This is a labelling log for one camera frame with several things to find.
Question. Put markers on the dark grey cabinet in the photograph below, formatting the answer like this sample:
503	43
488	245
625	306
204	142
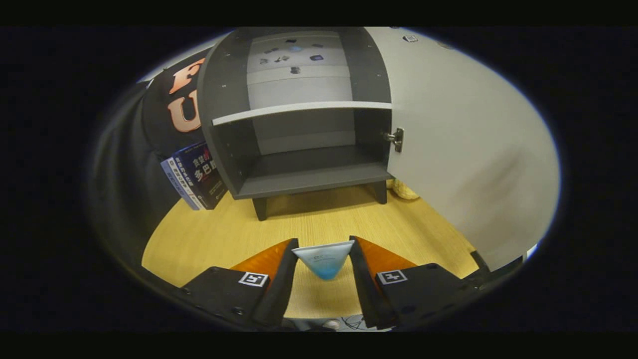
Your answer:
309	174

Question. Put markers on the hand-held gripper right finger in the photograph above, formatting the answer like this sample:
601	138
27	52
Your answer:
364	284

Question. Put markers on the black backdrop cloth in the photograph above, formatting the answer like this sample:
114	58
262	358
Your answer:
124	164

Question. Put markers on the yellow plush toy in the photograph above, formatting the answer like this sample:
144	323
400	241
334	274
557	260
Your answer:
404	191

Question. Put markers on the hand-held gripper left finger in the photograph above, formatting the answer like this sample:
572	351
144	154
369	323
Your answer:
281	284

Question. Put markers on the blue and white packet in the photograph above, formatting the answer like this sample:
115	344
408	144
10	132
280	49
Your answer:
324	262

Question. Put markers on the beige cabinet door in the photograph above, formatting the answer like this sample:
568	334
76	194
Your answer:
473	149

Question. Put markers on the white cabinet shelf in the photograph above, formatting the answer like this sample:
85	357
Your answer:
299	109

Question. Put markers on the metal door hinge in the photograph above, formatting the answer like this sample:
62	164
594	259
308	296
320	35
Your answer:
396	138

